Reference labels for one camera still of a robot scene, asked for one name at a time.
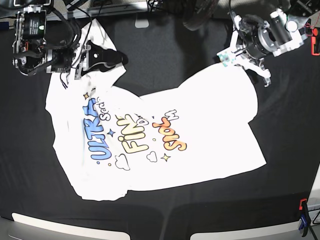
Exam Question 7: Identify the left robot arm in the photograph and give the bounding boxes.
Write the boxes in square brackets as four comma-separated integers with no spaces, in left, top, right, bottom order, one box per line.
[220,0,320,87]

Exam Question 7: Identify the white printed t-shirt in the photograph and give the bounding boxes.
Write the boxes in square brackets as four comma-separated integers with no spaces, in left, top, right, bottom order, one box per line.
[44,21,268,201]

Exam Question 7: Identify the red clamp top right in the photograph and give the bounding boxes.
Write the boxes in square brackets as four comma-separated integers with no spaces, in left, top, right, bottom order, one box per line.
[310,27,320,56]

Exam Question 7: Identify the black tablecloth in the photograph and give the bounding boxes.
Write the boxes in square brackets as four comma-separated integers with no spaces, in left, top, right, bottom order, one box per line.
[0,15,320,240]

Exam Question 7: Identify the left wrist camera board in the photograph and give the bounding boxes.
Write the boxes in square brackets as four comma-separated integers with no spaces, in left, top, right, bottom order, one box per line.
[216,49,236,67]

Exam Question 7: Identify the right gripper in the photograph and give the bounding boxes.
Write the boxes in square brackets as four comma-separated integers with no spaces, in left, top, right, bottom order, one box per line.
[67,41,128,80]

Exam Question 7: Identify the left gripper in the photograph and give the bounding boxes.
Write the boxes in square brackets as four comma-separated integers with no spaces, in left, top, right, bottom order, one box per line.
[229,14,271,87]

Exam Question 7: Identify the red blue clamp bottom right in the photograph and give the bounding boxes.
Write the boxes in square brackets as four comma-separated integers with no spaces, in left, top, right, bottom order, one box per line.
[298,198,311,237]

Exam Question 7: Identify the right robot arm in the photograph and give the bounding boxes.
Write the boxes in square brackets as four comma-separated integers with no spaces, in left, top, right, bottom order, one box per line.
[9,0,128,80]

